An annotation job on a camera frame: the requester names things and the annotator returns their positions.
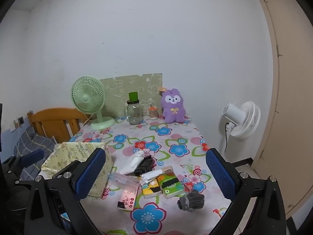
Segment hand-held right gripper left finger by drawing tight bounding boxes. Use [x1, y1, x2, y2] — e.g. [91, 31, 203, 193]
[24, 147, 107, 235]

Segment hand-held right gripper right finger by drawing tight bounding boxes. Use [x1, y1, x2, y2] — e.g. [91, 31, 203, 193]
[205, 148, 286, 235]

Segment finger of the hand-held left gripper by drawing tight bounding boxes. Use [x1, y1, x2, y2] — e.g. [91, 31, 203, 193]
[1, 149, 44, 177]

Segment yellow fabric storage box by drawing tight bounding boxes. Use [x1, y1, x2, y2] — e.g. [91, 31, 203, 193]
[41, 141, 115, 198]

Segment clear plastic zip bag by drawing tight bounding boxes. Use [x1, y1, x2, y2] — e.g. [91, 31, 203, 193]
[108, 172, 140, 189]

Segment grey socks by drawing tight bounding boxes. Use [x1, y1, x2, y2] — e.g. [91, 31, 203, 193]
[177, 189, 205, 212]

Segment white cloth bundle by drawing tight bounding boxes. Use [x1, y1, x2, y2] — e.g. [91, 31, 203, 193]
[120, 150, 145, 175]

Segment pink card packet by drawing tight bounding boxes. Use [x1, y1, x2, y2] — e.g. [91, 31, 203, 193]
[117, 185, 138, 211]

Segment green tissue packet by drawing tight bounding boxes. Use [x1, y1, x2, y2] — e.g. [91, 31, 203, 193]
[156, 171, 185, 199]

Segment black fabric bag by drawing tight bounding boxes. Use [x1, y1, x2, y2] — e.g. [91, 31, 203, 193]
[134, 155, 157, 176]

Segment white tissue packet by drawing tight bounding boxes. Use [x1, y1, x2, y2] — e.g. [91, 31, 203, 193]
[140, 166, 174, 183]

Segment yellow tissue packet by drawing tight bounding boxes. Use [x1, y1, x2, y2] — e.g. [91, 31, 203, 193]
[140, 179, 163, 199]

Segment grey plaid pillow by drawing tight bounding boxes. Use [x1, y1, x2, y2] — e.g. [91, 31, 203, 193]
[13, 126, 59, 182]

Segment wooden bed headboard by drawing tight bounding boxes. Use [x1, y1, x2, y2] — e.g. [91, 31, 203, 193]
[27, 107, 91, 144]

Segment white standing fan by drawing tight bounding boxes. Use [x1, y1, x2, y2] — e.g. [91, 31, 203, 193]
[222, 100, 261, 141]

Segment floral tablecloth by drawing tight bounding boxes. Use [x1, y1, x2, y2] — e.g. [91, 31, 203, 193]
[67, 114, 235, 235]

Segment glass jar mug green lid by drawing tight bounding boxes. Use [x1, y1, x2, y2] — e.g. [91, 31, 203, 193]
[123, 92, 143, 125]

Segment green desk fan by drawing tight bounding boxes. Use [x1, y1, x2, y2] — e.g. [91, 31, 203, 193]
[71, 76, 116, 130]

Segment purple plush bunny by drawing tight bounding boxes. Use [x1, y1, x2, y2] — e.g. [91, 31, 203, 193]
[159, 87, 187, 123]

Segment green patterned board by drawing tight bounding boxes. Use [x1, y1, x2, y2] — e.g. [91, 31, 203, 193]
[99, 73, 163, 118]

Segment beige door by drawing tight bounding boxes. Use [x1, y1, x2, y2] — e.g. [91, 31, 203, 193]
[252, 0, 313, 219]

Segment black fan cable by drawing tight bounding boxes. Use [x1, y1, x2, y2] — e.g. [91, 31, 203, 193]
[224, 122, 231, 153]

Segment wall power outlet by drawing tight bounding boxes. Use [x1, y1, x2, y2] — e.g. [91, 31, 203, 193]
[13, 116, 25, 129]

